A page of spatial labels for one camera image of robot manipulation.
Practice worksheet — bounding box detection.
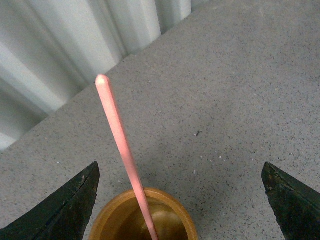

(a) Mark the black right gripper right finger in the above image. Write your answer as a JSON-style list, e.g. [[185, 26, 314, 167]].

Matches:
[[261, 162, 320, 240]]

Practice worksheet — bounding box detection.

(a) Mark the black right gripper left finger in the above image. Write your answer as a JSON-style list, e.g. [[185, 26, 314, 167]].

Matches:
[[0, 161, 100, 240]]

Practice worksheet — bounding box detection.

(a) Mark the bamboo chopstick holder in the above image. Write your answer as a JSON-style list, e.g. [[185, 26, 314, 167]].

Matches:
[[89, 187, 199, 240]]

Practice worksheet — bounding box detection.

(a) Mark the pink chopstick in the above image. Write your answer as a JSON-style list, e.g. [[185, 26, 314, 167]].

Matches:
[[95, 74, 159, 240]]

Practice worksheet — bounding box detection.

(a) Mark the grey curtain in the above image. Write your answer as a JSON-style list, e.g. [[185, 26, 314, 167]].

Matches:
[[0, 0, 201, 150]]

